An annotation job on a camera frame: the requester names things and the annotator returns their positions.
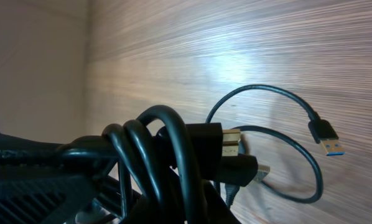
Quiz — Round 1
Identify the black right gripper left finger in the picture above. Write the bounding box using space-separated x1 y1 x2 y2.
0 133 118 223

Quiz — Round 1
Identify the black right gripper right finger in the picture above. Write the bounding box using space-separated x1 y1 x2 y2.
203 181 241 224

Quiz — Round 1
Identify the thick black HDMI cable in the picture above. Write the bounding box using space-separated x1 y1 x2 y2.
57 104 271 224

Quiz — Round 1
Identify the thin black USB cable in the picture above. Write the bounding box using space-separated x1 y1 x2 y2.
204 83 346 209

